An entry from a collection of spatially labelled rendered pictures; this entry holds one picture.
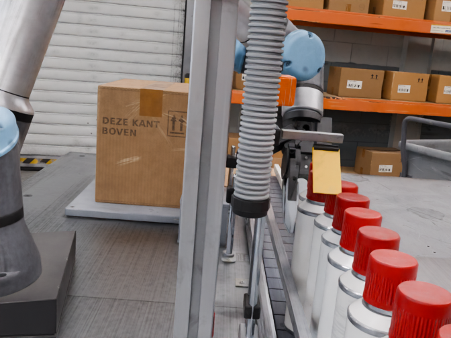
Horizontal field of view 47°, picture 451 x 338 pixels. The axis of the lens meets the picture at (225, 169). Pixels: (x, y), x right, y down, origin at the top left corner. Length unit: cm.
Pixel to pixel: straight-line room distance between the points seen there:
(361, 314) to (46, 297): 44
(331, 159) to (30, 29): 49
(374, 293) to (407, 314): 5
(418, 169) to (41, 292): 254
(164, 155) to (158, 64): 373
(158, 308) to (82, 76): 418
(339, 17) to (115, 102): 348
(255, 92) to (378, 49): 518
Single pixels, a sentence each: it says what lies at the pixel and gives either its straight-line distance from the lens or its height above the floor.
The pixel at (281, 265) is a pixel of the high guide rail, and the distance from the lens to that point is 65.
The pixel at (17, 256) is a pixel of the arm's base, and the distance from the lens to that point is 73.
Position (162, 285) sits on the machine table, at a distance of 88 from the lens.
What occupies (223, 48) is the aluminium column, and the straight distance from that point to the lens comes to 54.
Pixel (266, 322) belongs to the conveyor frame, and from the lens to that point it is 70.
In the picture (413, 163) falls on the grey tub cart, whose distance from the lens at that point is 306.
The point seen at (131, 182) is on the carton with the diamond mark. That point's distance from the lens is 121.
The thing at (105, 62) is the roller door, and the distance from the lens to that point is 488.
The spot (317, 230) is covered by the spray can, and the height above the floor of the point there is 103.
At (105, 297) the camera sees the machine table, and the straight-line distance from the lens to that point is 84.
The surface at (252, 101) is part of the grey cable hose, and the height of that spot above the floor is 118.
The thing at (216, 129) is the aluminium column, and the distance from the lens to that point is 54.
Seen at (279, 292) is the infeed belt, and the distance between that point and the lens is 77.
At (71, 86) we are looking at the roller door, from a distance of 491.
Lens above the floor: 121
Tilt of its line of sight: 13 degrees down
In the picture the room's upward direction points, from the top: 5 degrees clockwise
